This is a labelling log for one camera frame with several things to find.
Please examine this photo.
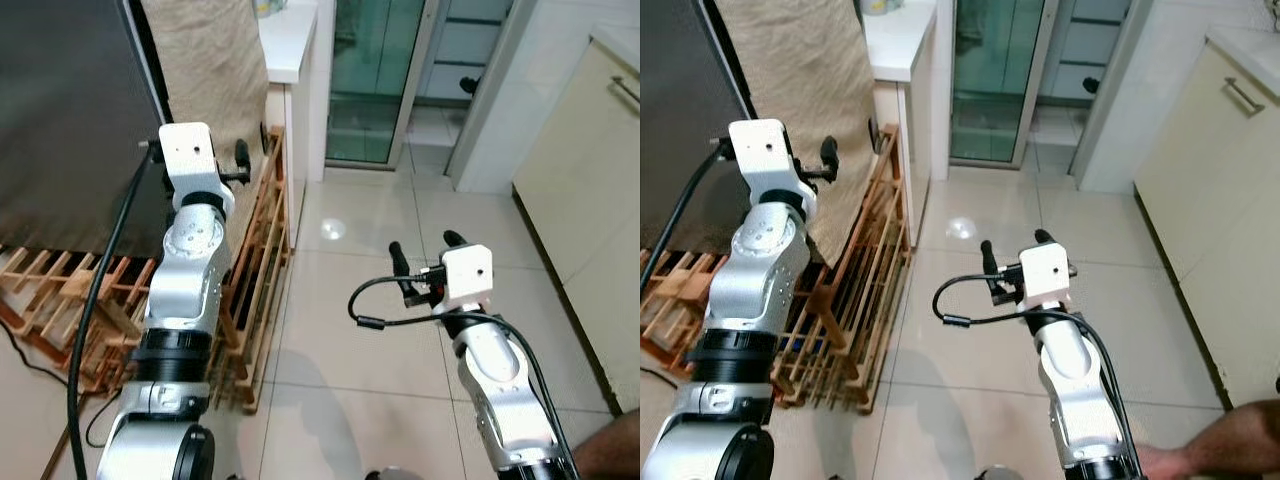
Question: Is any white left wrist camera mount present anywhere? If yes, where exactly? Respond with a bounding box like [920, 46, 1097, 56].
[158, 122, 237, 216]
[728, 118, 819, 223]

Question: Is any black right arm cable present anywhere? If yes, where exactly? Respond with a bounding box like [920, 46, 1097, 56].
[348, 275, 581, 480]
[933, 273, 1146, 480]

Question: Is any grey fridge door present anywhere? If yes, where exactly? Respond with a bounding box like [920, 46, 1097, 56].
[0, 0, 169, 257]
[640, 0, 751, 251]

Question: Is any cream kitchen cabinet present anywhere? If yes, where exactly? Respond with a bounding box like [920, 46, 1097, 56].
[1133, 28, 1280, 409]
[512, 38, 641, 413]

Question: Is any green glass sliding door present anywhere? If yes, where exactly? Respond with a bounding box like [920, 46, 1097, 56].
[948, 0, 1059, 168]
[325, 0, 438, 168]

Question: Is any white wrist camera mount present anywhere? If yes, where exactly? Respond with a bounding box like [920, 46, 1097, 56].
[1018, 242, 1073, 309]
[440, 244, 494, 311]
[158, 122, 237, 216]
[728, 118, 819, 223]

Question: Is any beige hanging cloth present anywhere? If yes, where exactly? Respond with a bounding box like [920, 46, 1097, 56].
[716, 0, 881, 269]
[140, 0, 271, 246]

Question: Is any white kitchen counter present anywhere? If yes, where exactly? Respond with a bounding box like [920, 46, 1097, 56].
[257, 0, 321, 241]
[862, 0, 951, 246]

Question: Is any wooden slatted rack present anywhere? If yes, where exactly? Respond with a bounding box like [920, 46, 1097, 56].
[640, 122, 913, 414]
[0, 125, 294, 414]

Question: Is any grey drawer unit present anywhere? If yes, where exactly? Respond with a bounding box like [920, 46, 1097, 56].
[413, 0, 516, 106]
[1035, 0, 1136, 106]

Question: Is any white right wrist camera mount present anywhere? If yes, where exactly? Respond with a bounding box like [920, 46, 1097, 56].
[1018, 242, 1073, 309]
[440, 244, 494, 311]

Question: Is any thin black floor cable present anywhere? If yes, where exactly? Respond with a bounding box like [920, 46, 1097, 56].
[0, 318, 73, 389]

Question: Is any person's bare leg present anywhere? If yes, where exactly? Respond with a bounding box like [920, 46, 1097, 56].
[570, 408, 641, 480]
[1140, 398, 1280, 480]

